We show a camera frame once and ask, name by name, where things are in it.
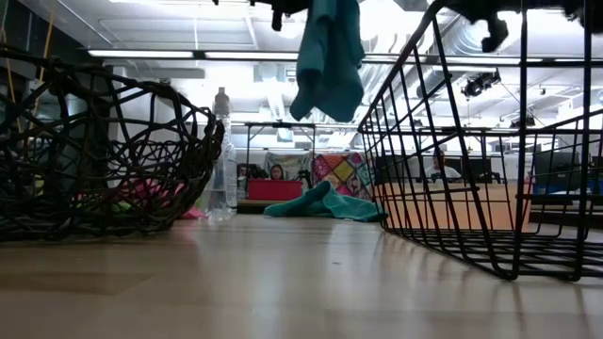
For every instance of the clear spray bottle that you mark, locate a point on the clear spray bottle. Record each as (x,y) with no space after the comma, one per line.
(230,174)

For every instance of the person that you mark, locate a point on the person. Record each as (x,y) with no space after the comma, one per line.
(440,172)
(277,173)

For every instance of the grey hanging cloth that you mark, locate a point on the grey hanging cloth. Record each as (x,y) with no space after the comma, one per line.
(292,162)

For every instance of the teal microfiber towel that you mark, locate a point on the teal microfiber towel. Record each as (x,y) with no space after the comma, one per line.
(330,207)
(330,70)

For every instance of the dark woven wicker basket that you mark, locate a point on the dark woven wicker basket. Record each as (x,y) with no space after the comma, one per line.
(47,226)

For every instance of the green microfiber towel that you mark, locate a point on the green microfiber towel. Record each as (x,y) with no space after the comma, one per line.
(121,207)

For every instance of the red box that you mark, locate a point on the red box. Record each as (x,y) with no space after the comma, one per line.
(275,190)

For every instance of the colourful patchwork quilt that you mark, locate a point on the colourful patchwork quilt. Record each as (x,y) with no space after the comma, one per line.
(344,172)

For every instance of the dark office monitor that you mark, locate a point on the dark office monitor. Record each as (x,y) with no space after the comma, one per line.
(556,167)

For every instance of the pink microfiber towel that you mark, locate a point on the pink microfiber towel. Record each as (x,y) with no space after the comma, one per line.
(193,214)

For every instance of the black metal frame stand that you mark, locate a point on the black metal frame stand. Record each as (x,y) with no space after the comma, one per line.
(282,124)

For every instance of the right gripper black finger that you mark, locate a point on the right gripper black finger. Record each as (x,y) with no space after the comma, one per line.
(495,35)

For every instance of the black ceiling camera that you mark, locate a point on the black ceiling camera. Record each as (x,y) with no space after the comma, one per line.
(480,84)

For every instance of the ceiling light strip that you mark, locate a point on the ceiling light strip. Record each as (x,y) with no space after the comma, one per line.
(249,55)
(141,54)

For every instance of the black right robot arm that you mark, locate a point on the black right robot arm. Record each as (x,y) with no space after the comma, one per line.
(593,9)

